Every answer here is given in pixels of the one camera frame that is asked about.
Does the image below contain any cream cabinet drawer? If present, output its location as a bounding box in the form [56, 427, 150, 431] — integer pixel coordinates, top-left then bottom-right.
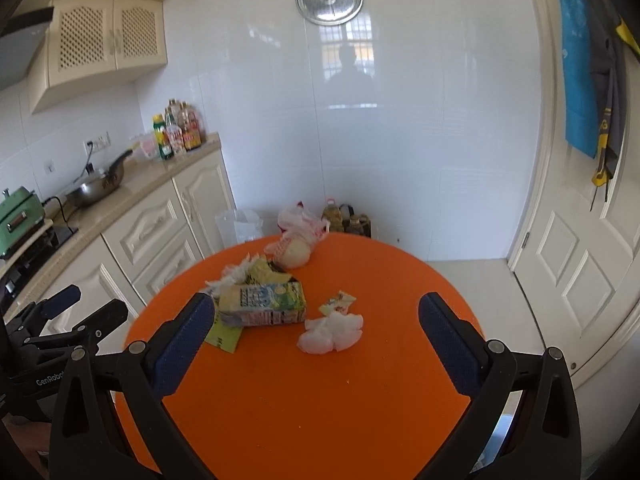
[101, 195, 185, 266]
[131, 239, 203, 306]

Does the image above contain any grey apron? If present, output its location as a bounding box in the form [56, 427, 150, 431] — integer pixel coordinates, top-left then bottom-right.
[580, 0, 640, 213]

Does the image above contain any blue apron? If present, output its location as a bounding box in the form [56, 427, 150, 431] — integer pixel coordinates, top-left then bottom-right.
[557, 0, 601, 160]

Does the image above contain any wooden board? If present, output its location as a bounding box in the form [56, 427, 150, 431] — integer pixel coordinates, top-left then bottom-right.
[30, 217, 56, 251]

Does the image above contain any clear bottle red label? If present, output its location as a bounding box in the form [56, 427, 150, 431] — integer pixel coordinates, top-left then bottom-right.
[166, 119, 186, 157]

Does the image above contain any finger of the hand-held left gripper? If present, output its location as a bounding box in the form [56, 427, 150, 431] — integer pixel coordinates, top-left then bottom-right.
[22, 299, 130, 356]
[5, 284, 82, 341]

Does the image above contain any black power cable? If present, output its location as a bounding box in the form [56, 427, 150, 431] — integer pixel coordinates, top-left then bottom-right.
[75, 142, 96, 183]

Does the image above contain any cream base cabinet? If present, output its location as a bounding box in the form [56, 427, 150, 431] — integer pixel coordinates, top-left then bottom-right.
[10, 147, 238, 401]

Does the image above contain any cream door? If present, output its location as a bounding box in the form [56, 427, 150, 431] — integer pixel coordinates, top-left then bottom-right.
[507, 0, 640, 391]

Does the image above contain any beige countertop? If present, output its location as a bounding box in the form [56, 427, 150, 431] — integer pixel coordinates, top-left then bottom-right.
[0, 132, 222, 306]

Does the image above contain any dark sauce bottle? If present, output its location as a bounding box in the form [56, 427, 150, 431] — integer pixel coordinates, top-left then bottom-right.
[178, 102, 203, 152]

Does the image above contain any white tissue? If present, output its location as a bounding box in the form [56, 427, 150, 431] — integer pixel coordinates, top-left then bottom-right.
[205, 255, 261, 295]
[297, 310, 364, 354]

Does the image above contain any white plastic bag red print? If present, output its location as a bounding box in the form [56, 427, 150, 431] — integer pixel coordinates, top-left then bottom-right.
[277, 203, 331, 248]

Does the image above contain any yellow green flat packet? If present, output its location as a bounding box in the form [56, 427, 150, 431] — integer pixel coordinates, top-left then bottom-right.
[205, 310, 244, 353]

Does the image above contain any steel wok black handle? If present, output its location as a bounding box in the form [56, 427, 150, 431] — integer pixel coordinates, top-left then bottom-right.
[65, 149, 134, 208]

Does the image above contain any green yellow bottle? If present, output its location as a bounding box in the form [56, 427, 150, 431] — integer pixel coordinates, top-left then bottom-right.
[152, 114, 174, 161]

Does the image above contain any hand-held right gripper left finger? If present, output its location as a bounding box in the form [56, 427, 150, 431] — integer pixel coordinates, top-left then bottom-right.
[48, 291, 216, 480]

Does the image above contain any clear plastic container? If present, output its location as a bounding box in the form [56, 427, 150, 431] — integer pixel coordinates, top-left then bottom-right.
[131, 132, 160, 163]

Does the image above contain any yellow white candy wrapper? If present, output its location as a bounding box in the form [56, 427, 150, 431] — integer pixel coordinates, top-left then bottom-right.
[320, 290, 357, 315]

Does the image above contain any yellow cloth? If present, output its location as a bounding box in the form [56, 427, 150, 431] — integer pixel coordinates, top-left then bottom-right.
[616, 16, 640, 58]

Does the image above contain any green white drink carton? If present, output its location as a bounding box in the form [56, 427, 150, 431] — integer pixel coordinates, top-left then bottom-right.
[217, 281, 307, 328]

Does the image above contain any person's left hand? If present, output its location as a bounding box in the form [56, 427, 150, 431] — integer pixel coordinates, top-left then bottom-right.
[0, 417, 51, 480]

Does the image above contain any cream lattice door cabinet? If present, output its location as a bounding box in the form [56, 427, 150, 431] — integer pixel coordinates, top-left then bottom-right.
[27, 0, 168, 115]

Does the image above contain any black induction cooktop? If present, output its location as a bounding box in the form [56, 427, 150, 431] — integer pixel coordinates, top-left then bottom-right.
[0, 225, 80, 301]

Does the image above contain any clear rice bag green print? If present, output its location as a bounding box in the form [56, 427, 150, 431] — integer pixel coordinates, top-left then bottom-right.
[215, 208, 264, 253]

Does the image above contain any green electric cooker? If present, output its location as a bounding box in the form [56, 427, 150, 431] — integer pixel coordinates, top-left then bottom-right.
[0, 186, 47, 260]

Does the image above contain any yellow cooking oil bottle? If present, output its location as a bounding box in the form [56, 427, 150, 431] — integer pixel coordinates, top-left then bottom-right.
[321, 198, 346, 233]

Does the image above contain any grey range hood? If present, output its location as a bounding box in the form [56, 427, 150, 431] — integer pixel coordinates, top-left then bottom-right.
[0, 6, 55, 92]

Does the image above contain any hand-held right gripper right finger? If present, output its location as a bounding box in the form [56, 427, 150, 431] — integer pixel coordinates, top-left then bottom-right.
[418, 291, 583, 480]

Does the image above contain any yellow brown snack packet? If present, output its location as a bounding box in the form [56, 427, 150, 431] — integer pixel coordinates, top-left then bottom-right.
[247, 256, 293, 286]

